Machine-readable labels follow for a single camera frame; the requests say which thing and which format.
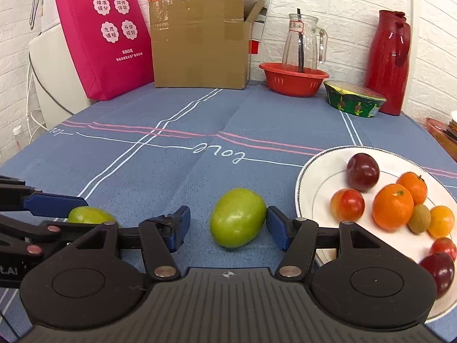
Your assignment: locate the green patterned bowl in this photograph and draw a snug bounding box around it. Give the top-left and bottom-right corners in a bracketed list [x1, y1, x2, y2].
[324, 80, 387, 118]

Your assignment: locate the yellow orange tangerine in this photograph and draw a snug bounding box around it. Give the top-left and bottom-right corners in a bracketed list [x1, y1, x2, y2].
[428, 205, 455, 238]

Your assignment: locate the black straw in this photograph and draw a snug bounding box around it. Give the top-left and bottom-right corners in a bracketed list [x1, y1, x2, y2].
[296, 7, 306, 73]

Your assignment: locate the blue striped tablecloth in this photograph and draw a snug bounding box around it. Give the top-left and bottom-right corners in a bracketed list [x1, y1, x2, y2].
[0, 79, 457, 343]

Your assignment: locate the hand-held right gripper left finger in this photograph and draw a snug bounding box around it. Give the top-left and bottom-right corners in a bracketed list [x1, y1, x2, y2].
[63, 205, 192, 281]

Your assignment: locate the pink tote bag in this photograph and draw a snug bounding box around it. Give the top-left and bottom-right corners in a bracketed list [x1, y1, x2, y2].
[54, 0, 155, 101]

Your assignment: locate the tangerine with green calyx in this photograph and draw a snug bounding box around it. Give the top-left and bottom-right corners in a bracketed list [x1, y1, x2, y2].
[396, 172, 428, 206]

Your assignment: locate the black cable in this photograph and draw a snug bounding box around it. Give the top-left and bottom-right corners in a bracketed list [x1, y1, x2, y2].
[28, 53, 77, 115]

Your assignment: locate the large orange tangerine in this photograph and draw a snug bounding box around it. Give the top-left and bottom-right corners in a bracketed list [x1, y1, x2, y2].
[372, 184, 415, 231]

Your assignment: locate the clear plastic bottle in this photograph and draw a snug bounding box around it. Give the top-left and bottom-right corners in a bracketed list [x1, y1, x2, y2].
[12, 125, 28, 151]

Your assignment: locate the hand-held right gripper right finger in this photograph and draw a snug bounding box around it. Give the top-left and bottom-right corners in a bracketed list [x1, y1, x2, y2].
[266, 205, 387, 280]

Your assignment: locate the green plum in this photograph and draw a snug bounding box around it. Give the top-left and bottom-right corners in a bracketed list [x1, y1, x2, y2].
[68, 206, 117, 226]
[209, 188, 267, 249]

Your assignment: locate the red thermos jug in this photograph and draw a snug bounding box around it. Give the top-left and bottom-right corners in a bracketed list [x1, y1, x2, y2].
[364, 10, 411, 116]

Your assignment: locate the grey hose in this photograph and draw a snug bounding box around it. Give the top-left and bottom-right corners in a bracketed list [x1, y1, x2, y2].
[30, 0, 49, 31]

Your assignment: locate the red nectarine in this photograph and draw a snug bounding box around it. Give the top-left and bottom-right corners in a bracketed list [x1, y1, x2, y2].
[330, 188, 365, 222]

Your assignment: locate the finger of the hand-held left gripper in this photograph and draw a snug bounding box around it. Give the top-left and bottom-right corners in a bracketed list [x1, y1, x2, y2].
[0, 214, 105, 258]
[0, 176, 89, 219]

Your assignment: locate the brown cardboard box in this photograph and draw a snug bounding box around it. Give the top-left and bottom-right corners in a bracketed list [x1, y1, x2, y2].
[148, 0, 267, 90]

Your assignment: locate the white appliance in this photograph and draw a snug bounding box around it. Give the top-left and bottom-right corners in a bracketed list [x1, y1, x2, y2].
[29, 25, 94, 130]

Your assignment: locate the glass pitcher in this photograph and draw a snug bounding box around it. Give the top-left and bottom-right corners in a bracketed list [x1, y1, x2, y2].
[282, 13, 328, 72]

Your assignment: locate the wooden tray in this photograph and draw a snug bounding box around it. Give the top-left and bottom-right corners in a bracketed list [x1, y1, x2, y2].
[426, 117, 457, 158]

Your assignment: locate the white plate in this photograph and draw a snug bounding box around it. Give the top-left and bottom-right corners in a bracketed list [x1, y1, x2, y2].
[294, 146, 457, 324]

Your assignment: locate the small brown kiwi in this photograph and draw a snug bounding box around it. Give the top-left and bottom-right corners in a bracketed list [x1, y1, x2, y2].
[408, 204, 432, 234]

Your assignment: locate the dark red plum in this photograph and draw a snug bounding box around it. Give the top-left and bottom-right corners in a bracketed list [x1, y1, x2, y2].
[346, 153, 380, 192]
[418, 252, 455, 300]

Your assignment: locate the red plastic basket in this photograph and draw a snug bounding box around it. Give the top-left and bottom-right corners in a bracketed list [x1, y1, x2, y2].
[259, 62, 330, 97]

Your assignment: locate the red apple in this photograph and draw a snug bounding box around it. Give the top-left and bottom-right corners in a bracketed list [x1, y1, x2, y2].
[430, 237, 457, 261]

